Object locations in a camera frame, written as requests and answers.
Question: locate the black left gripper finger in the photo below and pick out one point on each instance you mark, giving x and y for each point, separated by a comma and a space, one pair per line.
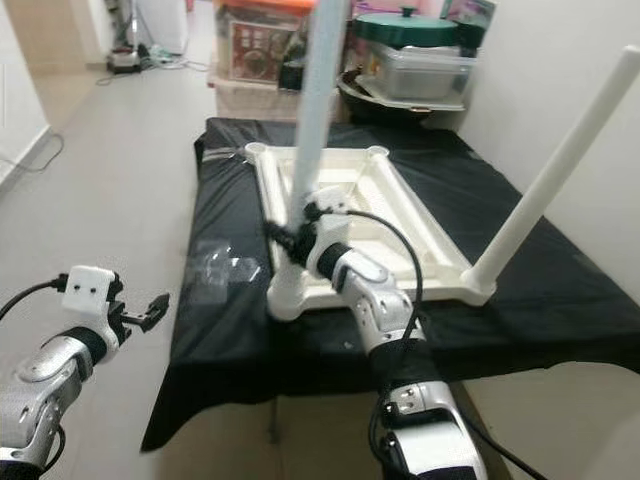
160, 303
150, 320

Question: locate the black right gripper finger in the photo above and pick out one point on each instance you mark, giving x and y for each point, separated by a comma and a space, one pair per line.
280, 238

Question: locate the white plastic children table top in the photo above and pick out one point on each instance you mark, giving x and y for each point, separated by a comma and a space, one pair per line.
360, 180

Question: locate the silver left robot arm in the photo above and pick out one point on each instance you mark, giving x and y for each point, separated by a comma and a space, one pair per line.
50, 390

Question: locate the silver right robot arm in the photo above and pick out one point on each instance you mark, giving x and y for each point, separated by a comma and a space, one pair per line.
380, 300

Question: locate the clear tape cross patch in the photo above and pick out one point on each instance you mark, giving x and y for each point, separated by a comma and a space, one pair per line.
225, 265

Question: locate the clear tape strip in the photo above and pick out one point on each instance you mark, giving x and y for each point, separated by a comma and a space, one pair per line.
222, 155

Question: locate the black tablecloth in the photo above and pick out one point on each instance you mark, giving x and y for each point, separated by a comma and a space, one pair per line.
240, 370

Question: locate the beige patterned cloth cover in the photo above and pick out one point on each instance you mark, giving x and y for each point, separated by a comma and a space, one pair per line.
255, 100

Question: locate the black wok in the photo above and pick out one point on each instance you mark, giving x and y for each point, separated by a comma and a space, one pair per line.
355, 100

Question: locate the dark curved metal sheet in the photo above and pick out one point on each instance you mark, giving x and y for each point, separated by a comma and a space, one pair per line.
295, 72

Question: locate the clear storage box orange lid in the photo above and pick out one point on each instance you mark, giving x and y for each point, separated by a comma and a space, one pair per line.
250, 50

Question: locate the clear plastic container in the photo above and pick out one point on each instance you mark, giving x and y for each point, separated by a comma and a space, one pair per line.
420, 75

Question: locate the green round pot lid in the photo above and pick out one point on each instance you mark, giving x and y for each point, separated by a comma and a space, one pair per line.
405, 30

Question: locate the white appliance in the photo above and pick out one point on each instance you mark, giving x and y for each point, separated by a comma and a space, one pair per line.
160, 22

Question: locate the dark printed picture box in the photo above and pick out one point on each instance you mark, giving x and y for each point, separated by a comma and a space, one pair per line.
470, 15

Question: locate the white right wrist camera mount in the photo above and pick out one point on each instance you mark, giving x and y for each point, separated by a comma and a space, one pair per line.
325, 240

